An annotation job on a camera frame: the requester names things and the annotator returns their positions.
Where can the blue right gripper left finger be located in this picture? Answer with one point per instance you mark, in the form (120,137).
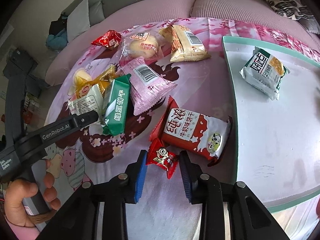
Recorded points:
(139,174)

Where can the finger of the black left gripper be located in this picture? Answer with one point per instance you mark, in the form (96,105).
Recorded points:
(77,122)

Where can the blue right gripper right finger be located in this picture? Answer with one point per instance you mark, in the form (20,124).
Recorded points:
(186,170)

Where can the small red candy packet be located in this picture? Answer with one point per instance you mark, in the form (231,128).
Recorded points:
(161,157)

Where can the red white milk biscuit packet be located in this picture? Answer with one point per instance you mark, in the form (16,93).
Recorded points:
(197,133)

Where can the green mung bean biscuit packet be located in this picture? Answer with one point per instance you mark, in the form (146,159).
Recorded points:
(115,104)

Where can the white green cracker packet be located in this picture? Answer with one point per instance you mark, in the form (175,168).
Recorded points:
(264,72)

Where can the beige biscuit packet with barcode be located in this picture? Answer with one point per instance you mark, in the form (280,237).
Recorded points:
(185,46)

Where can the person's left hand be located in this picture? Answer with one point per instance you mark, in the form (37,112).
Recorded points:
(20,189)

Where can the white silver snack packet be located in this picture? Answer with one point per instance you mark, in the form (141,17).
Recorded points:
(92,101)

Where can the pale yellow pastry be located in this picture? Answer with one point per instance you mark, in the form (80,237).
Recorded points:
(79,78)

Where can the pink floral cartoon blanket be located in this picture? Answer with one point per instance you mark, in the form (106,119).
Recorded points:
(90,156)

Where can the yellow orange snack packet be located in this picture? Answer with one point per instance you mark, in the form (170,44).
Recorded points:
(103,80)

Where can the pink snack packet with barcode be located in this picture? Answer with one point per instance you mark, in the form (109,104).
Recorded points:
(147,87)

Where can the dark grey cabinet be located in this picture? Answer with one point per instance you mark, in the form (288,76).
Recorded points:
(20,62)

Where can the teal black clothes pile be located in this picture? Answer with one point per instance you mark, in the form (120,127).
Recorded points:
(57,37)

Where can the red triangular candy packet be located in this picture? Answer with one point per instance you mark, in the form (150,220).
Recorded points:
(110,40)

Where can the light grey cushion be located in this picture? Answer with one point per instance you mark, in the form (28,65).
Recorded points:
(78,21)

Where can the round bun in clear wrapper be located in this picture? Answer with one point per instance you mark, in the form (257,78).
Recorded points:
(146,44)

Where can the white tray with teal rim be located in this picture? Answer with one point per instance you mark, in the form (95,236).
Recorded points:
(278,140)

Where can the pink sofa seat cover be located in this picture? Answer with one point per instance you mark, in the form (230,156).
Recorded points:
(149,11)

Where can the grey pillow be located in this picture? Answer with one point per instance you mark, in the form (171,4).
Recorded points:
(311,26)

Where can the leopard print pillow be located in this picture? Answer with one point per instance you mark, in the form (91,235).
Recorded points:
(292,9)

